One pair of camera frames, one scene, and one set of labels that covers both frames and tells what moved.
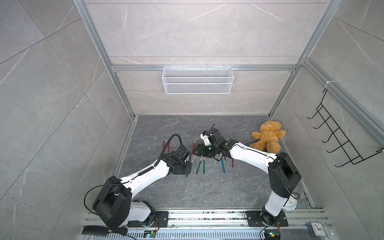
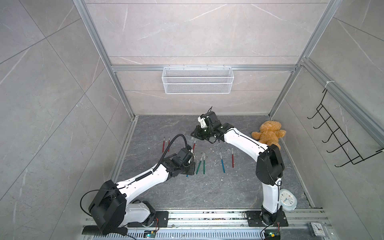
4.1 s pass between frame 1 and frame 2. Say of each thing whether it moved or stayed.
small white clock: stayed
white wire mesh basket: stayed
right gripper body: moved
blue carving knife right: stayed
